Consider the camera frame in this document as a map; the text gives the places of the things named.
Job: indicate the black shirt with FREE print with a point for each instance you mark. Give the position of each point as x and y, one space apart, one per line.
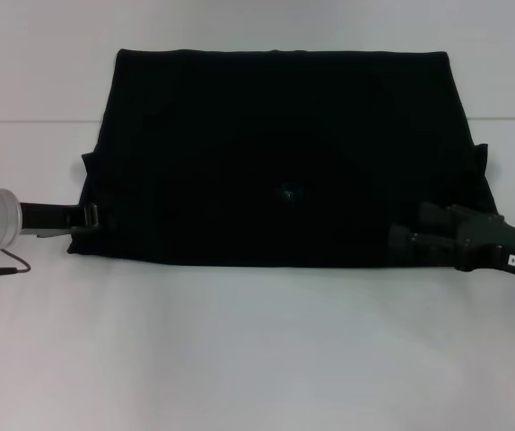
280 157

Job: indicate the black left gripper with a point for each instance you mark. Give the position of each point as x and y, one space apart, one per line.
51 219

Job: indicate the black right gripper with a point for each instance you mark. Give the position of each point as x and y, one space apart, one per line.
491 244

